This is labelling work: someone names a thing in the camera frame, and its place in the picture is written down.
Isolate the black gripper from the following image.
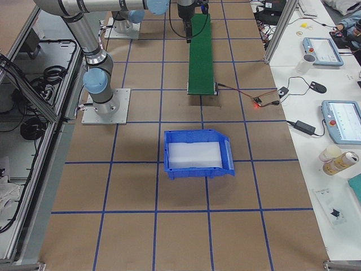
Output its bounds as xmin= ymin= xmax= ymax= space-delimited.
xmin=177 ymin=0 xmax=209 ymax=42

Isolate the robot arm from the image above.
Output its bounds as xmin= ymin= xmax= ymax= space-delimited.
xmin=35 ymin=0 xmax=171 ymax=115

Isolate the green conveyor belt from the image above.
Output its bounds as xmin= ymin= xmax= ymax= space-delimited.
xmin=187 ymin=14 xmax=218 ymax=95

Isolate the small controller board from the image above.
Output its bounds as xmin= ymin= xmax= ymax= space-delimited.
xmin=252 ymin=97 xmax=262 ymax=108

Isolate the white mug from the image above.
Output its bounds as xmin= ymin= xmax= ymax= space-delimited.
xmin=296 ymin=54 xmax=316 ymax=74

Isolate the blue plastic bin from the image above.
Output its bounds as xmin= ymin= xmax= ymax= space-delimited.
xmin=164 ymin=129 xmax=235 ymax=180

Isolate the far teach pendant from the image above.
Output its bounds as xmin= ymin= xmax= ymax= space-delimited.
xmin=302 ymin=37 xmax=344 ymax=67

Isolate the teach pendant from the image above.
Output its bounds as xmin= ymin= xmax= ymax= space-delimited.
xmin=302 ymin=37 xmax=344 ymax=67
xmin=321 ymin=100 xmax=360 ymax=145

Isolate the black power adapter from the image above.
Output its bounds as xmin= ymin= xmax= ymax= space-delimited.
xmin=293 ymin=120 xmax=315 ymax=136

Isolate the near teach pendant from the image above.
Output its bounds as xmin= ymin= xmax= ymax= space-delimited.
xmin=321 ymin=100 xmax=360 ymax=145

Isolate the plastic cup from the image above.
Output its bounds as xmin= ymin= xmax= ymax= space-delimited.
xmin=319 ymin=145 xmax=342 ymax=163

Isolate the beverage can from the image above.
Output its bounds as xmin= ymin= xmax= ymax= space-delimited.
xmin=323 ymin=151 xmax=359 ymax=176

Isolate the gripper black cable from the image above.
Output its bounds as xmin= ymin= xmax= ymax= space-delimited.
xmin=168 ymin=0 xmax=212 ymax=39

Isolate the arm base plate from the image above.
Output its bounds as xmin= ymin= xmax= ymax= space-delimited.
xmin=104 ymin=17 xmax=141 ymax=40
xmin=82 ymin=89 xmax=131 ymax=125

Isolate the red conveyor power wire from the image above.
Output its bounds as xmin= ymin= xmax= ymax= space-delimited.
xmin=217 ymin=82 xmax=280 ymax=108

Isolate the aluminium frame post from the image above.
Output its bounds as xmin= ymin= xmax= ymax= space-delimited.
xmin=263 ymin=0 xmax=298 ymax=64

